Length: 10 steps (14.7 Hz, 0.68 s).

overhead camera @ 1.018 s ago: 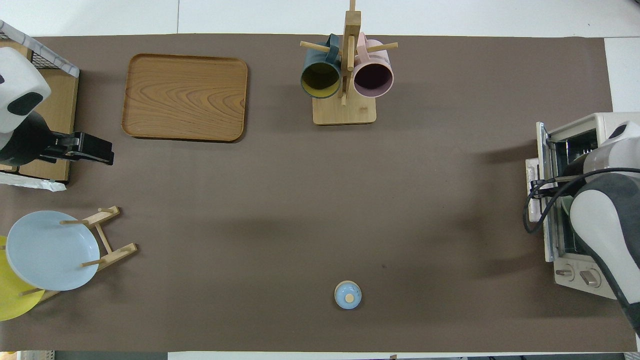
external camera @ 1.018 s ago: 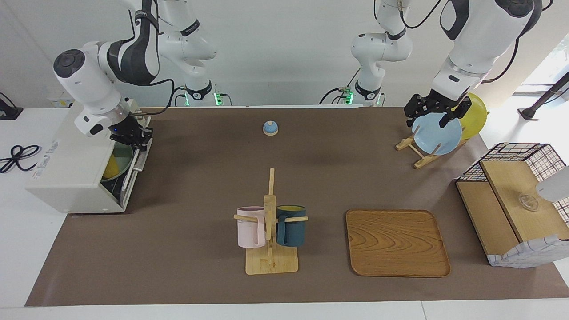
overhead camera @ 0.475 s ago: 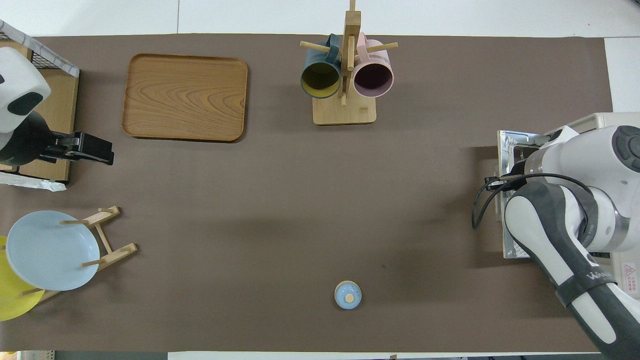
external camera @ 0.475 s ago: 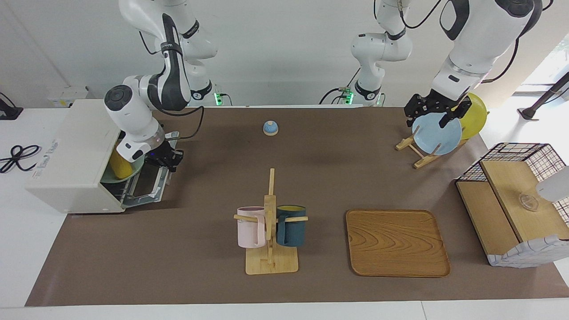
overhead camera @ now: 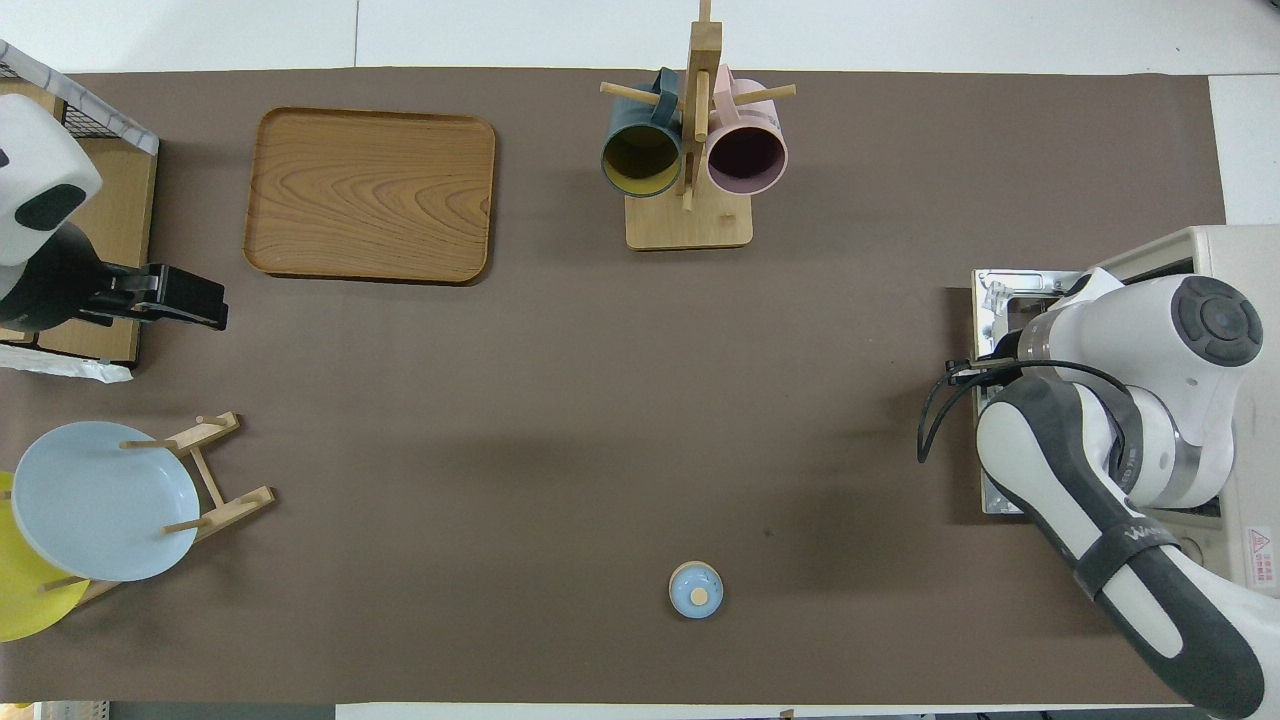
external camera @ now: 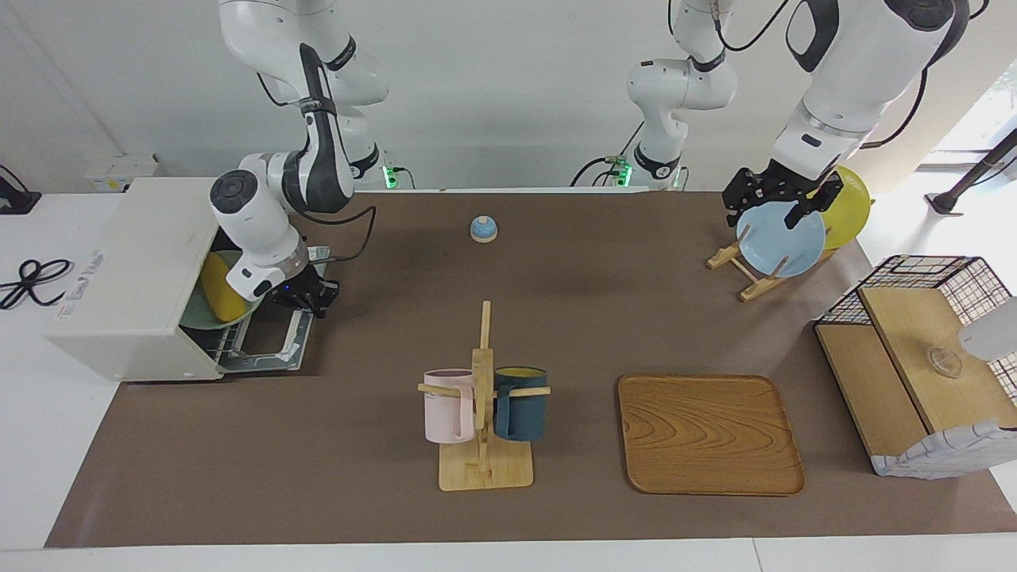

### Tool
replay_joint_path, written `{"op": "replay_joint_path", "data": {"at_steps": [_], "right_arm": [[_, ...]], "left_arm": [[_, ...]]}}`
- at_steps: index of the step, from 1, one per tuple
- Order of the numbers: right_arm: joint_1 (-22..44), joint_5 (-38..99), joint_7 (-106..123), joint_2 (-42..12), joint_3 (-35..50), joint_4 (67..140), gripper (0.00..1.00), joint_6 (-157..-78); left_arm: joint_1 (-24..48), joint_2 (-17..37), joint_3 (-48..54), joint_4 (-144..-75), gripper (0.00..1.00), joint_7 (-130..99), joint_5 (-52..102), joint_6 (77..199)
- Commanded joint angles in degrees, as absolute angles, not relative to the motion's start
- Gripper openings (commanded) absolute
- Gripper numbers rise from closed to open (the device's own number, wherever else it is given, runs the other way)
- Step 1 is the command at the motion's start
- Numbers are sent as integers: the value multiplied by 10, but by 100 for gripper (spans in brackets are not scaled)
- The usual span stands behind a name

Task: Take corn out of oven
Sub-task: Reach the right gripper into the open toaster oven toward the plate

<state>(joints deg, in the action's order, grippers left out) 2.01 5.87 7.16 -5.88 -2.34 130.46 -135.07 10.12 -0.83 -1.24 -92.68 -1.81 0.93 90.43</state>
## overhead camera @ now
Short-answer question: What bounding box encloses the light blue plate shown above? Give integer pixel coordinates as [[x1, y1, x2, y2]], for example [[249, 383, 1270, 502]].
[[11, 421, 200, 583]]

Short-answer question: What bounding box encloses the wooden plate rack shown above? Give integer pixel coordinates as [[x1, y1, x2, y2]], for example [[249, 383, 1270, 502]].
[[40, 411, 277, 608]]

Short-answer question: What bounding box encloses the dark teal mug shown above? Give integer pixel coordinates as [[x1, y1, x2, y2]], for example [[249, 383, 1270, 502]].
[[600, 68, 685, 199]]

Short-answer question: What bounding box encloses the wooden serving tray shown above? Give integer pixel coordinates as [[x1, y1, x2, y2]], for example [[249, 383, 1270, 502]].
[[243, 107, 497, 285]]

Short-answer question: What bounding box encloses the white checked cloth liner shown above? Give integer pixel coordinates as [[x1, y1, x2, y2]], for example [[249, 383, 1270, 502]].
[[0, 40, 160, 157]]

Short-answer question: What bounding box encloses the black wire basket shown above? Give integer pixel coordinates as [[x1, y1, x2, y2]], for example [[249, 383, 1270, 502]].
[[0, 60, 136, 141]]

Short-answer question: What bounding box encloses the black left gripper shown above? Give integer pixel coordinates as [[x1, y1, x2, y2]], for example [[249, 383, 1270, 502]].
[[75, 262, 230, 332]]

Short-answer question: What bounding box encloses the beige toaster oven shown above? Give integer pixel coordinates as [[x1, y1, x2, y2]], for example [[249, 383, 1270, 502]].
[[972, 225, 1280, 601]]

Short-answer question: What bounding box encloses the wire basket wooden box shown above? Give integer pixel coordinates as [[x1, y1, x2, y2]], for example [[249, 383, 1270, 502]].
[[0, 80, 159, 364]]

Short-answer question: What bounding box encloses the wooden mug tree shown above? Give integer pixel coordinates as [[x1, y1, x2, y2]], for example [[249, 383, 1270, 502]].
[[600, 0, 798, 251]]

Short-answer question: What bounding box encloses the pink mug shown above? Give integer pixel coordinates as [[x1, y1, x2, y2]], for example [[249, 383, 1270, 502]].
[[706, 65, 790, 197]]

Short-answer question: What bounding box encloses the yellow plate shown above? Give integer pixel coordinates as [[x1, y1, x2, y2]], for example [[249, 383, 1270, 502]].
[[0, 470, 91, 643]]

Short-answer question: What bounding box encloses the brown table mat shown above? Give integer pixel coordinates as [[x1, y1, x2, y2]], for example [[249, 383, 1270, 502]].
[[0, 68, 1276, 706]]

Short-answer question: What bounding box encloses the crumpled white cloth piece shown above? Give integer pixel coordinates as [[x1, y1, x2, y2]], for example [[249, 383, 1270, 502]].
[[0, 343, 134, 385]]

